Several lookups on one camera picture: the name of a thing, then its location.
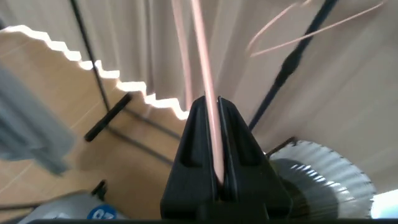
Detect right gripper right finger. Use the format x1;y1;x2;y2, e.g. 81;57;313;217
217;96;294;219

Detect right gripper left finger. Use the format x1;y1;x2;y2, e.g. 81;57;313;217
160;95;219;219

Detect pale grey shorts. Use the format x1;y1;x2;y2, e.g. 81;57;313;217
0;62;78;175

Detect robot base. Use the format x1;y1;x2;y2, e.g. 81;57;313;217
17;179;127;222

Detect white laundry basket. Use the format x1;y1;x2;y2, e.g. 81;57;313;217
267;136;377;219

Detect black clothes rack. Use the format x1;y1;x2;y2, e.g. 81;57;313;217
68;0;339;166

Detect beige curtain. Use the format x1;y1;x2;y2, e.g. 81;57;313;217
0;0;398;194

